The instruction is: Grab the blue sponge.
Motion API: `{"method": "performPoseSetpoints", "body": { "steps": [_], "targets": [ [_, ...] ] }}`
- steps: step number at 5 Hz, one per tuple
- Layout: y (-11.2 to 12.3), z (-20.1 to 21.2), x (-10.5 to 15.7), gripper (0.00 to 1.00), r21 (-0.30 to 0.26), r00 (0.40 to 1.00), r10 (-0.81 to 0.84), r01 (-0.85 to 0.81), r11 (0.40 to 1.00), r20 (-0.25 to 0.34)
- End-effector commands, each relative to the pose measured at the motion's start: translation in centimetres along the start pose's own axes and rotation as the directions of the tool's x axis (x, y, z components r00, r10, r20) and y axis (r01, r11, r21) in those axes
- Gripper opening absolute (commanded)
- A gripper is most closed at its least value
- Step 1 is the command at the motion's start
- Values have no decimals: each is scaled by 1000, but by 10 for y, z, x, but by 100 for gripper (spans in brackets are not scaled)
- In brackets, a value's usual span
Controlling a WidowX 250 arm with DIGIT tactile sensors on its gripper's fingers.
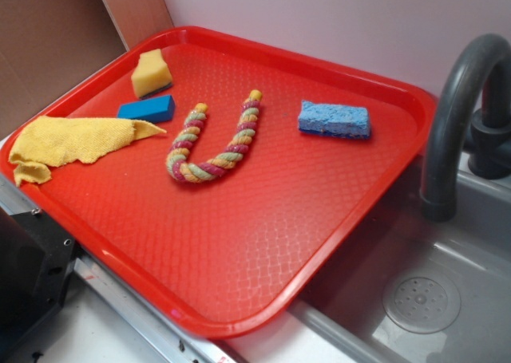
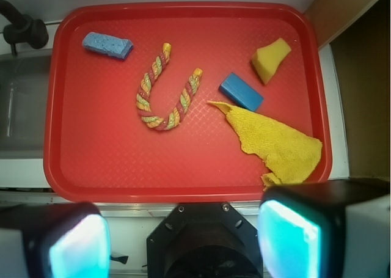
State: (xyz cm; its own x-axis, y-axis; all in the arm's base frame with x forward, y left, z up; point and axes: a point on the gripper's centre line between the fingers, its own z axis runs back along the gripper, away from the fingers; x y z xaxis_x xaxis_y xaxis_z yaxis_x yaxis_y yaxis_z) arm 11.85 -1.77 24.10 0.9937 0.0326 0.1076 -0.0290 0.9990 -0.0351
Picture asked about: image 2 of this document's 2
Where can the yellow microfibre cloth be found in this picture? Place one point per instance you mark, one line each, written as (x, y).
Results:
(290, 155)

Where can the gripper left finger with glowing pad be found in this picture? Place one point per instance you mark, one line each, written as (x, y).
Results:
(58, 240)

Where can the grey sink basin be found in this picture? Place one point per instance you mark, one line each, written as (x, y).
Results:
(24, 91)

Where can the yellow sponge wedge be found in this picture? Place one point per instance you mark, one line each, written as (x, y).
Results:
(266, 60)

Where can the black faucet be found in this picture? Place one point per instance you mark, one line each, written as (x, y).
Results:
(22, 28)

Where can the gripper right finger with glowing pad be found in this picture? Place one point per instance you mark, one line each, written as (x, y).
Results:
(337, 228)

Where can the blue sponge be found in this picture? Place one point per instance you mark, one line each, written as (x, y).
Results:
(107, 45)

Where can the blue rectangular block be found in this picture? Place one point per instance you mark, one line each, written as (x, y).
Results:
(238, 91)

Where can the red plastic tray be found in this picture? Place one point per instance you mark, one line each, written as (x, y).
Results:
(96, 147)

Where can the black octagonal mount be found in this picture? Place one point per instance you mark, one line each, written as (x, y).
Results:
(204, 240)

